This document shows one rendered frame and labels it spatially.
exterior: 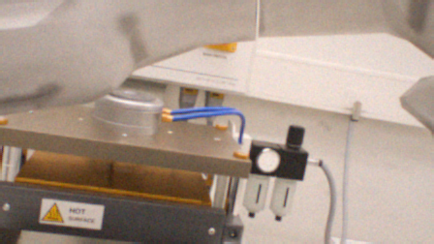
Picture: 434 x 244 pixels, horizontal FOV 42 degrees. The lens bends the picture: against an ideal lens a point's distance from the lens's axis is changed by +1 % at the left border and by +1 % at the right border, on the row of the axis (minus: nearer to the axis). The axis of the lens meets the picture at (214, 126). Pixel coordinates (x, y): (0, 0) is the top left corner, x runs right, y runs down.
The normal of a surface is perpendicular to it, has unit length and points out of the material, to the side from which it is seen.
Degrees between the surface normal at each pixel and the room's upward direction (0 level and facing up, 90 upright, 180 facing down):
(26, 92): 146
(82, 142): 90
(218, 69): 90
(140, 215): 90
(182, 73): 90
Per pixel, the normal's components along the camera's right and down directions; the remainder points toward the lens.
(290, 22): -0.17, 0.81
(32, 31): 0.17, 0.65
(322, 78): 0.00, 0.18
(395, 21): -0.69, 0.70
